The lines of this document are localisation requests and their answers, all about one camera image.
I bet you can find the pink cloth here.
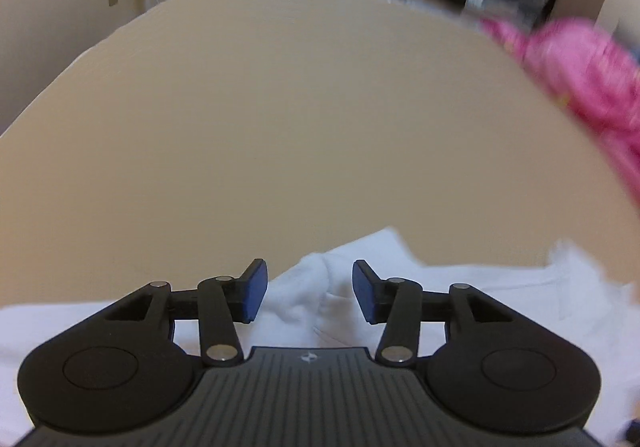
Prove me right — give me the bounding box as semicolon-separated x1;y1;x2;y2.
480;18;640;205

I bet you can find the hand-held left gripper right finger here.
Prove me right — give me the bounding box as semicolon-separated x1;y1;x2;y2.
352;258;521;369

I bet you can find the white garment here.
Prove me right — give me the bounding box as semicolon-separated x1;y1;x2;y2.
0;226;636;447

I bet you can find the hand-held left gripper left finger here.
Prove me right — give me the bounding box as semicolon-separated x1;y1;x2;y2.
102;258;269;369

